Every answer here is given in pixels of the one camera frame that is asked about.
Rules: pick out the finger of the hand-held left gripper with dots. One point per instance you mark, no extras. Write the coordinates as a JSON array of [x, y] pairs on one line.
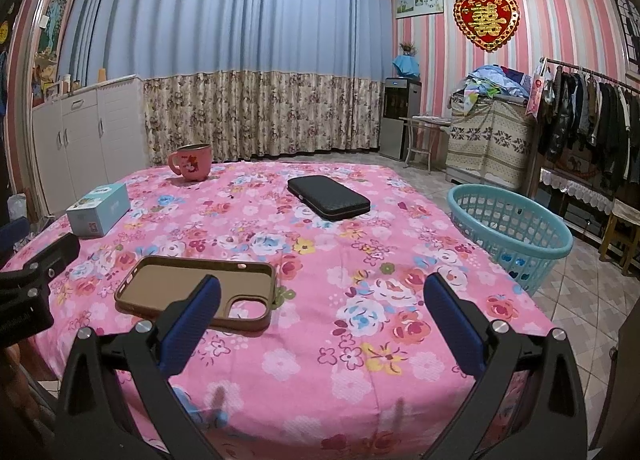
[[55, 252], [12, 235]]

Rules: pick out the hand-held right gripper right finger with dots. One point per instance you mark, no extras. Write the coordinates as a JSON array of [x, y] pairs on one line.
[[452, 320]]

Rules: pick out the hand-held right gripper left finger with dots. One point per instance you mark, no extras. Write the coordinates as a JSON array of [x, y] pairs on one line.
[[192, 320]]

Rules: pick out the blue plastic bag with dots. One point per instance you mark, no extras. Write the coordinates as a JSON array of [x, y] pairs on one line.
[[506, 258]]

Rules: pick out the teal plastic basket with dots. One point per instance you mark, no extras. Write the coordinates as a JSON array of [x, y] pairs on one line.
[[505, 230]]

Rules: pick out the white plastic bag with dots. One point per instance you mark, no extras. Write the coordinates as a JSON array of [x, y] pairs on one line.
[[16, 206]]

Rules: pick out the brown phone case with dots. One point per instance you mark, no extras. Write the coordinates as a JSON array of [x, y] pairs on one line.
[[175, 285]]

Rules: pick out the light blue tissue box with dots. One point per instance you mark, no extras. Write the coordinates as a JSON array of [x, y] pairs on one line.
[[95, 212]]

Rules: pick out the white cabinet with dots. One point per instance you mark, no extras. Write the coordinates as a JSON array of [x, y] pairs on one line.
[[100, 134]]

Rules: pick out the pink floral tablecloth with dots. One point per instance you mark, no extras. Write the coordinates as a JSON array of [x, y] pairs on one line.
[[325, 250]]

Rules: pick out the pink mug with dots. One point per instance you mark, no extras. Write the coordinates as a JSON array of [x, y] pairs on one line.
[[192, 164]]

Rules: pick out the black zip case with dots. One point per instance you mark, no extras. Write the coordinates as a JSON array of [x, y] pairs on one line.
[[327, 197]]

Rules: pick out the patterned cloth covered cabinet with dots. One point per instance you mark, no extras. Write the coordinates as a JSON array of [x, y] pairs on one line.
[[487, 142]]

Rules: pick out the orange cup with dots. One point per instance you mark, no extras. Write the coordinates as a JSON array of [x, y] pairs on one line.
[[102, 75]]

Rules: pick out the low cabinet with lace cloth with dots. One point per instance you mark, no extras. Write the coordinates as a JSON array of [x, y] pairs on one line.
[[577, 185]]

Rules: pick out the dark wooden cabinet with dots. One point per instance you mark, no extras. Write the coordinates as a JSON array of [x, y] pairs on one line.
[[631, 375]]

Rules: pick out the wooden stool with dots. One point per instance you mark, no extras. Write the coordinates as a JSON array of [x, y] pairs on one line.
[[622, 212]]

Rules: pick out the small round table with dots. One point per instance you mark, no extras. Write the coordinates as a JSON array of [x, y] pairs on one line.
[[425, 118]]

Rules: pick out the grey water dispenser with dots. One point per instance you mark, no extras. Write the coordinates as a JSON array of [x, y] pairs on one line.
[[397, 114]]

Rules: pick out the pile of clothes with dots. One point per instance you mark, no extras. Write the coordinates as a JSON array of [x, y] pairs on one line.
[[487, 79]]

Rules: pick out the pink hanging bag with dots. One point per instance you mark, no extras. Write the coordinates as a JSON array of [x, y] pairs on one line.
[[537, 89]]

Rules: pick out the row of hanging clothes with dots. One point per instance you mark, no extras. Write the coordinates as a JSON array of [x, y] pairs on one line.
[[592, 109]]

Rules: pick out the blue cloth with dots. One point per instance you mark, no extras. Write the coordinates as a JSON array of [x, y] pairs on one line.
[[406, 65]]

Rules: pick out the small potted plant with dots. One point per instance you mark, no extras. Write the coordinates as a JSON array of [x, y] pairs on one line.
[[407, 48]]

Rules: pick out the blue and floral curtain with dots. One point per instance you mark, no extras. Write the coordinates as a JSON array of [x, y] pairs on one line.
[[225, 29]]

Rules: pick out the framed window picture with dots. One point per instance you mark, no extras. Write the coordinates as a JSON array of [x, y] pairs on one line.
[[629, 29]]

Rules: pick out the colourful wall poster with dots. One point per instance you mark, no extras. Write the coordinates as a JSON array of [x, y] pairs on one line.
[[52, 19]]

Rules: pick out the metal clothes rail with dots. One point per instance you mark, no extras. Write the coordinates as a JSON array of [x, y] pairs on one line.
[[580, 68]]

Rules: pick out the red heart wall decoration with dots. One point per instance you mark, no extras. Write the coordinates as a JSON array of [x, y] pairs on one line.
[[486, 18]]

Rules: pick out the landscape wall picture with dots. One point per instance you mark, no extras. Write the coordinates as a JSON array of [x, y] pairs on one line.
[[419, 3]]

